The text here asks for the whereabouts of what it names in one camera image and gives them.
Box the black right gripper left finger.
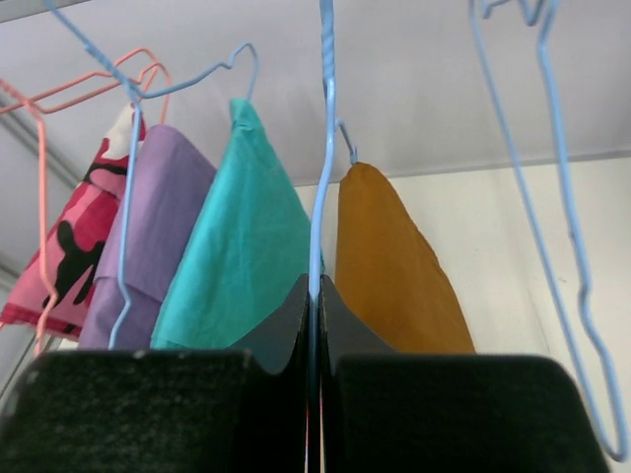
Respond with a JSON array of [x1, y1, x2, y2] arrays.
[[1, 277, 310, 472]]

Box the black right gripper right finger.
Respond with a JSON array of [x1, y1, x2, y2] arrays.
[[319, 277, 606, 472]]

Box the blue wire hanger brown trousers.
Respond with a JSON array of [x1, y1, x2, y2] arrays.
[[309, 0, 339, 302]]

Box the blue wire hanger teal trousers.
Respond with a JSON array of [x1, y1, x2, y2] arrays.
[[43, 0, 259, 350]]

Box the pink wire hanger camouflage trousers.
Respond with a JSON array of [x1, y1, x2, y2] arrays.
[[0, 47, 149, 356]]

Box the pink wire hanger lilac trousers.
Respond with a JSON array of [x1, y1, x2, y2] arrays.
[[29, 61, 172, 124]]

